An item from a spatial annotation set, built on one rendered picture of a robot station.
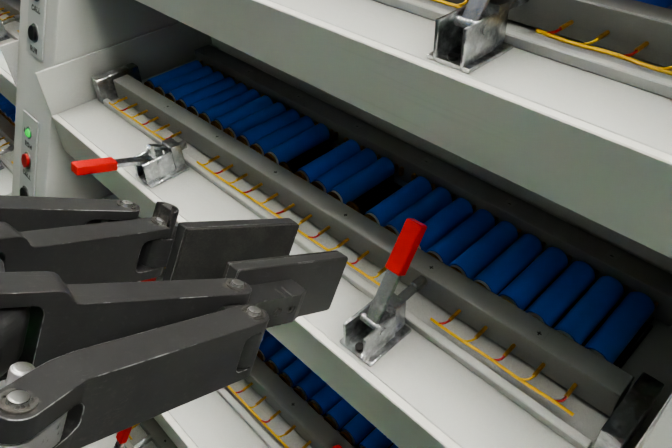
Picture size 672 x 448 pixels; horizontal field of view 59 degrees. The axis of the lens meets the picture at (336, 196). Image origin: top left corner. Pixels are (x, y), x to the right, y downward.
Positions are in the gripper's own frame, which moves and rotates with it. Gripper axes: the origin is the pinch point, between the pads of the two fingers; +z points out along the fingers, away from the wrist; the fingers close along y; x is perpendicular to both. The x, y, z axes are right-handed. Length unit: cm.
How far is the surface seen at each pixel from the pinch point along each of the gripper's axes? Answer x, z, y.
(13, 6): -1, 16, -73
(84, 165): -5.8, 5.4, -26.3
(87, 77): -2.8, 13.7, -44.4
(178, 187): -6.4, 13.0, -23.7
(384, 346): -6.5, 12.7, 1.0
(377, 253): -2.8, 16.4, -4.2
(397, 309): -3.9, 12.8, 0.8
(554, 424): -5.1, 14.7, 11.6
